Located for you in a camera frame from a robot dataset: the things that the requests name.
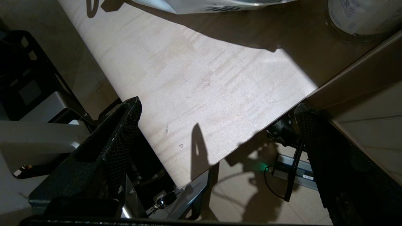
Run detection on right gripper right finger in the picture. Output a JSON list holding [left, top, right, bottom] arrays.
[[295, 104, 402, 226]]

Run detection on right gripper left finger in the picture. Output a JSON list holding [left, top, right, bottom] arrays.
[[29, 97, 142, 217]]

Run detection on white floral zip pouch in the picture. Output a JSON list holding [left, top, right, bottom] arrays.
[[132, 0, 297, 15]]

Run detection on silver box on floor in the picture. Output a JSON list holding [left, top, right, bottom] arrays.
[[272, 153, 318, 191]]

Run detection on clear water bottle grey cap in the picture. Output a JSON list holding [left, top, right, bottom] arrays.
[[328, 0, 402, 35]]

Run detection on small black knob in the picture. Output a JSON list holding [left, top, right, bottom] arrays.
[[267, 118, 299, 146]]

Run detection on beige wooden shelf unit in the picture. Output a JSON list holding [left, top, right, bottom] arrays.
[[57, 0, 402, 220]]

